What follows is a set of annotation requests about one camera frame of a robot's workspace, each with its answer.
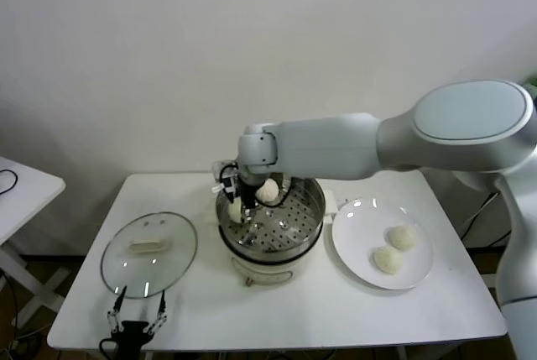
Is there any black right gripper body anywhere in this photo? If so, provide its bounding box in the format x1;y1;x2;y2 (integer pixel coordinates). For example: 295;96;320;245
238;174;258;208

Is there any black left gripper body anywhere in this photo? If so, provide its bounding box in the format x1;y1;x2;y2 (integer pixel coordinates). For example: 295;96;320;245
109;321;154;360

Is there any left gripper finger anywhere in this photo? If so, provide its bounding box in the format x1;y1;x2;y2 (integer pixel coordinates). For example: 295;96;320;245
107;286;128;334
144;291;168;334

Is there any white steamed baozi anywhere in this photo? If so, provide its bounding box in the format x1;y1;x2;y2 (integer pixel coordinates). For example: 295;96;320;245
227;201;245;223
256;178;280;204
385;225;417;252
372;245;404;274

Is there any round glass pot lid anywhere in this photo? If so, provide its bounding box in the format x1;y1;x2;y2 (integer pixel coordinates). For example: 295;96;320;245
99;211;199;299

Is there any stainless steel steamer basket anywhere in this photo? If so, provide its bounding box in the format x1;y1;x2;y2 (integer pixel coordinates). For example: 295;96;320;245
204;169;339;263

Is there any white round plate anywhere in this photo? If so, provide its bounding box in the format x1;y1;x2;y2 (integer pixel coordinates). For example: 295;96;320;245
331;197;435;291

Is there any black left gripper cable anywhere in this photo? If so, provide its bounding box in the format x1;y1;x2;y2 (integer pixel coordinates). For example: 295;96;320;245
98;336;117;357

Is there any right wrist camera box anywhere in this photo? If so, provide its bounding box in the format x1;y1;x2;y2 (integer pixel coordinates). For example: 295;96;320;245
211;159;238;193

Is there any thin black looped cable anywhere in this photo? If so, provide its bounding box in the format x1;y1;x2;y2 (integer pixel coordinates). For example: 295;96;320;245
0;169;20;197

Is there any black room cable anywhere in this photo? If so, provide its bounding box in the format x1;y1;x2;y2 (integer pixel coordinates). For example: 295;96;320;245
463;225;512;248

